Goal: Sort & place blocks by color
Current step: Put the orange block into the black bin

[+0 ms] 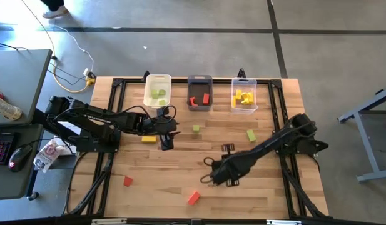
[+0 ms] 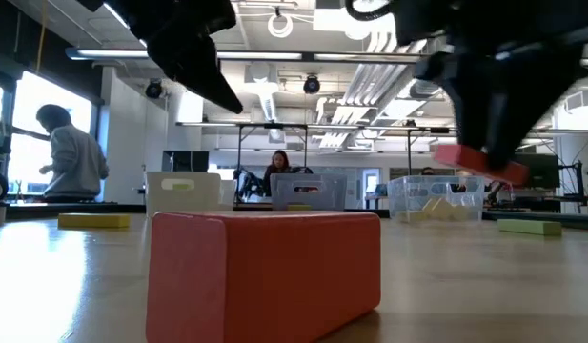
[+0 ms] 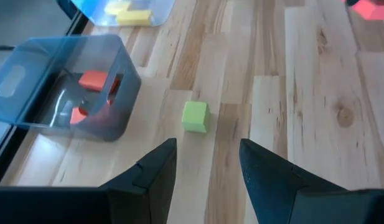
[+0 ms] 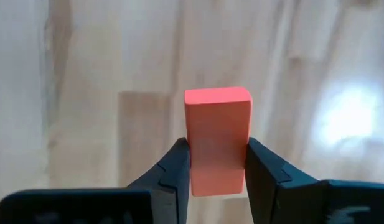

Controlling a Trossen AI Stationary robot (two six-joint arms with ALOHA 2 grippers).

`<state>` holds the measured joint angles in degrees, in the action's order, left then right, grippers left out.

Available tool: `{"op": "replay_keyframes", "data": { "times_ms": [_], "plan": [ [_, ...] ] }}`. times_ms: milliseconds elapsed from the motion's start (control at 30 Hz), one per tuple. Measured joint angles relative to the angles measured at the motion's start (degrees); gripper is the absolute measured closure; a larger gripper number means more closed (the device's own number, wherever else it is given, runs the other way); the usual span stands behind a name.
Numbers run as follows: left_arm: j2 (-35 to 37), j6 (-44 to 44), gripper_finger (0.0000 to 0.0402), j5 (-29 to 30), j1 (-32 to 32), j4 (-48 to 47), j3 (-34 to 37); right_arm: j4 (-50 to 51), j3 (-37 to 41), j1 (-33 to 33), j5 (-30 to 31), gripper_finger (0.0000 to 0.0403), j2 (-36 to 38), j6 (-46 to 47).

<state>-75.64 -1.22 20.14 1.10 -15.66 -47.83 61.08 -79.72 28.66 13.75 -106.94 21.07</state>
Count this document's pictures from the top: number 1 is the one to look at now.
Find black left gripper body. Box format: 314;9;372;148
144;116;180;138

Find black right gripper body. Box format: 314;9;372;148
210;152;253;186

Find red-orange rectangular block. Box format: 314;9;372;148
186;191;201;206

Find clear plastic bin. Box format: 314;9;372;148
230;76;258;115

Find white plastic bin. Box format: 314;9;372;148
143;74;173;109

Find grey plastic bin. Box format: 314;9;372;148
186;74;213;112

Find white label strip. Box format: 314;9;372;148
266;219;303;225
91;218;128;225

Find white bag with lettering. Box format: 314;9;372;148
56;121;83;156

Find printed snack bag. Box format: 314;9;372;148
33;138;66;174

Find black desk leg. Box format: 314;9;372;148
31;107;78;143

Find black computer mouse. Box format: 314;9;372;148
8;144;33;173

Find grey desk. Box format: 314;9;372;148
0;49;53;128

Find person's shoe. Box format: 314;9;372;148
41;5;70;19

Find cream plastic bottle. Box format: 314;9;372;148
0;92;23;121

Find dark desk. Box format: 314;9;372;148
0;123;45;201

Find black backlit keyboard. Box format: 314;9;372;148
0;130;16;166

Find person's leg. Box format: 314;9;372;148
39;0;66;12

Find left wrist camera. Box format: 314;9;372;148
156;105;172;119

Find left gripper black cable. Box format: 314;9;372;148
117;104;178;126

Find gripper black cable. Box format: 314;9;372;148
117;104;178;126
200;156;216;185

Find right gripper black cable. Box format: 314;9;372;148
200;156;216;185

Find black aluminium table frame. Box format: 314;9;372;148
63;76;330;219

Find yellow cable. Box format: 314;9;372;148
20;0;93;94

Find black cable beside table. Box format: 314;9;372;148
64;151;87;215

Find white cable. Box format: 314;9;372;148
56;24;95;74

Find black floor cable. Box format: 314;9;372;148
47;55;89;87

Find grey metal table frame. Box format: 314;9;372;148
337;84;386;184

